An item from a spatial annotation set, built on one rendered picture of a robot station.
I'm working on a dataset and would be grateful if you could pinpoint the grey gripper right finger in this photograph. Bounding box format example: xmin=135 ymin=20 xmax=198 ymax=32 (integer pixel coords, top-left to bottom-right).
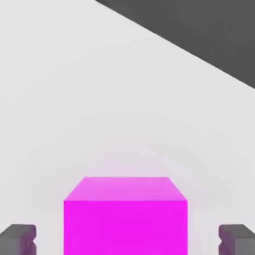
xmin=218 ymin=224 xmax=255 ymax=255

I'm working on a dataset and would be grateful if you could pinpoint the small magenta cube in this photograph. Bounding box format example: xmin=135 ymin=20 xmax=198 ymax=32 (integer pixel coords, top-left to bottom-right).
xmin=63 ymin=175 xmax=188 ymax=255

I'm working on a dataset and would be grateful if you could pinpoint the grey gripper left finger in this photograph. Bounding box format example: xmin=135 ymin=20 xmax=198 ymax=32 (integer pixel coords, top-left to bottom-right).
xmin=0 ymin=224 xmax=37 ymax=255

